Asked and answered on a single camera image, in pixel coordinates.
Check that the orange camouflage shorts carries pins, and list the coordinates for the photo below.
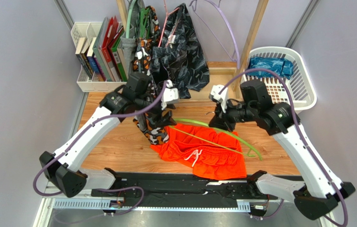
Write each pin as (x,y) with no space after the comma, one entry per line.
(143,61)

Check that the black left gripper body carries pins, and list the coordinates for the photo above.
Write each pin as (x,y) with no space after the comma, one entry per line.
(157,113)

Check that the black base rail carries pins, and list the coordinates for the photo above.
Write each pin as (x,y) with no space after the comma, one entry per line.
(157,190)

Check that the blue patterned garment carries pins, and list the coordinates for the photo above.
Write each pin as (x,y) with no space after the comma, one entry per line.
(281,66)

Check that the wooden clothes rack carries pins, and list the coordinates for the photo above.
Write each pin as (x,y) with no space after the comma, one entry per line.
(223,70)

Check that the lime green hanger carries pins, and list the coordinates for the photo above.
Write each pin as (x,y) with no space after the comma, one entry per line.
(199,123)

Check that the pale green hanger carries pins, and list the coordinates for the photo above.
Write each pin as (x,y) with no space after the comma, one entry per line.
(132,4)

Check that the dark green hanger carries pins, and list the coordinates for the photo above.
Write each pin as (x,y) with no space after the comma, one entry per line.
(143,26)

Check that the green folder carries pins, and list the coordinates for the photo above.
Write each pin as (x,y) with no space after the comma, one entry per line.
(117,58)

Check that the dark leaf-pattern shorts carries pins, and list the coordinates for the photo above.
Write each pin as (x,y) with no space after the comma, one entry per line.
(180,58)

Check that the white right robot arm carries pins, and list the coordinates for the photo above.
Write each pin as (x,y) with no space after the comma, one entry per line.
(320,190)

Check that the blue book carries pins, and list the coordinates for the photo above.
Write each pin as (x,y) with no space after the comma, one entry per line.
(92,59)

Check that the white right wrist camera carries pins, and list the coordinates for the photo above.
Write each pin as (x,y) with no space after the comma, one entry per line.
(219,95)

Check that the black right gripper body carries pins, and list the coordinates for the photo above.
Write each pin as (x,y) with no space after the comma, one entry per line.
(220,117)

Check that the pink hanger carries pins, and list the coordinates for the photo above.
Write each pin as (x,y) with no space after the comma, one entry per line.
(167,13)

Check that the dark navy book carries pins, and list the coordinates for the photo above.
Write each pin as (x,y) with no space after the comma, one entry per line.
(81,55)

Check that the grey shorts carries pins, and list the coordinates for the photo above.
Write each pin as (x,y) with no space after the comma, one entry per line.
(129,46)

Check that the white file organizer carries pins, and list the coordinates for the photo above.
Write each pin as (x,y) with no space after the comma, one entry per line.
(98,83)

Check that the red folder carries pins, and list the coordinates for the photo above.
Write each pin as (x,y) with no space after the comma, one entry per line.
(108,34)

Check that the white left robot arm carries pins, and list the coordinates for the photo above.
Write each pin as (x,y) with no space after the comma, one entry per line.
(61,171)

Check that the grey-green folder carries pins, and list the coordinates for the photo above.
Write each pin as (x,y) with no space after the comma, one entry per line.
(98,51)

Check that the purple hanger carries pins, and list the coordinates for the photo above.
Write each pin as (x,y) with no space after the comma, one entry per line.
(235,56)

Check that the white laundry basket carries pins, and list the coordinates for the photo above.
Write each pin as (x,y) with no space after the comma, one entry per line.
(300,86)

